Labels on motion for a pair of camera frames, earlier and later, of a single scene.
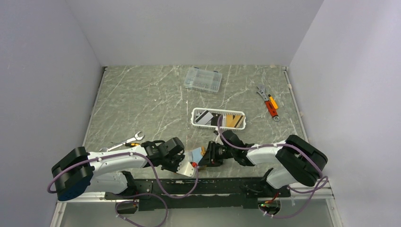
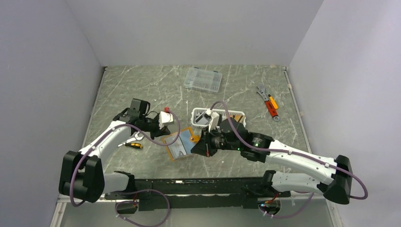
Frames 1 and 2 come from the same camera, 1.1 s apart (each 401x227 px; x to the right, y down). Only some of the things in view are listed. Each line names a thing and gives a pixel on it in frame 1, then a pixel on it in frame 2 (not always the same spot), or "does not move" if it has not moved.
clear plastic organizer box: (203, 80) does not move
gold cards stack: (235, 122) does not move
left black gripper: (180, 157) to (158, 132)
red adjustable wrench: (273, 111) does not move
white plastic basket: (208, 117) does not move
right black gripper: (210, 159) to (204, 147)
